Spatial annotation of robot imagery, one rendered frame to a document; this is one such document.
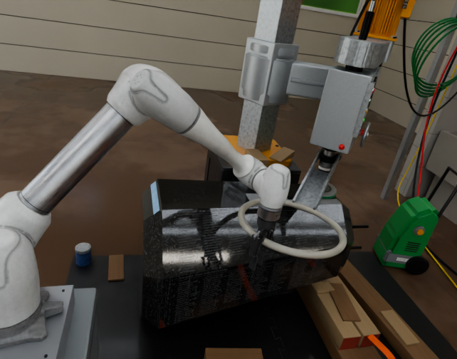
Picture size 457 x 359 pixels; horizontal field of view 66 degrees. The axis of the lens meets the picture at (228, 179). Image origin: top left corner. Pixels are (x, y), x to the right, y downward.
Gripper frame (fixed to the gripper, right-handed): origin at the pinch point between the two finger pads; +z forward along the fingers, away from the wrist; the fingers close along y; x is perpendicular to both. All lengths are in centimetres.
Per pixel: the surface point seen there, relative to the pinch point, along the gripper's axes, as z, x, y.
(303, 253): -10.5, -16.2, 4.9
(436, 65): -89, 18, 293
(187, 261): 19.8, 33.7, -3.9
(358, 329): 58, -36, 72
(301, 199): -10, 10, 50
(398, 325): 65, -51, 106
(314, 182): -16, 12, 66
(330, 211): -1, 1, 74
